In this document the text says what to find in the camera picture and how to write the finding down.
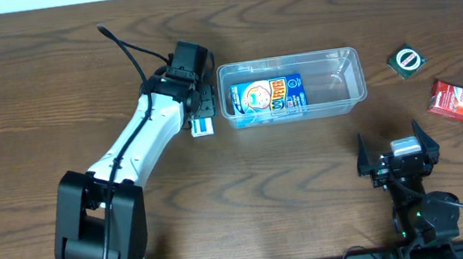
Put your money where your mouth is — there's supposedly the green Zam-Buk box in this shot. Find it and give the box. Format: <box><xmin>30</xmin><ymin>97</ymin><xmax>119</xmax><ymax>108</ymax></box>
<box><xmin>387</xmin><ymin>44</ymin><xmax>427</xmax><ymax>80</ymax></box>

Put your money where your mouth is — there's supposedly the blue cooling patch box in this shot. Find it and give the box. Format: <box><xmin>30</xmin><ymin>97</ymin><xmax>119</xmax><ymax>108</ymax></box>
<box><xmin>230</xmin><ymin>74</ymin><xmax>308</xmax><ymax>123</ymax></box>

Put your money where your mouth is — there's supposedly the clear plastic container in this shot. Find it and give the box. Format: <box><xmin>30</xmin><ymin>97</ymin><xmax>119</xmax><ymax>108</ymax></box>
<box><xmin>217</xmin><ymin>47</ymin><xmax>368</xmax><ymax>129</ymax></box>

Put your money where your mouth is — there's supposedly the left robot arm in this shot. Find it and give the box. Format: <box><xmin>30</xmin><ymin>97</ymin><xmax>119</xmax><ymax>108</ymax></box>
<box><xmin>54</xmin><ymin>41</ymin><xmax>216</xmax><ymax>259</ymax></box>

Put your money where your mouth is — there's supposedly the white Panadol box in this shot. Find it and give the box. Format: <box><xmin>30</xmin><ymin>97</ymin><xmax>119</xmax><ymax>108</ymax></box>
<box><xmin>191</xmin><ymin>117</ymin><xmax>214</xmax><ymax>138</ymax></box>

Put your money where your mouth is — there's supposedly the red small box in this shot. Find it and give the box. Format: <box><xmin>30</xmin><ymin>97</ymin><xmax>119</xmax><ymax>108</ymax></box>
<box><xmin>427</xmin><ymin>80</ymin><xmax>463</xmax><ymax>122</ymax></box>

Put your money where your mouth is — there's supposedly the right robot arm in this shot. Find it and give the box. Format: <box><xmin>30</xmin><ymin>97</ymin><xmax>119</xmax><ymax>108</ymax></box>
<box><xmin>357</xmin><ymin>121</ymin><xmax>460</xmax><ymax>259</ymax></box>

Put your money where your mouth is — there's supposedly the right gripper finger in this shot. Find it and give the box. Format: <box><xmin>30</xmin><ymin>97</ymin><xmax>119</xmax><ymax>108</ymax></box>
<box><xmin>411</xmin><ymin>119</ymin><xmax>440</xmax><ymax>162</ymax></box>
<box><xmin>357</xmin><ymin>134</ymin><xmax>371</xmax><ymax>175</ymax></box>

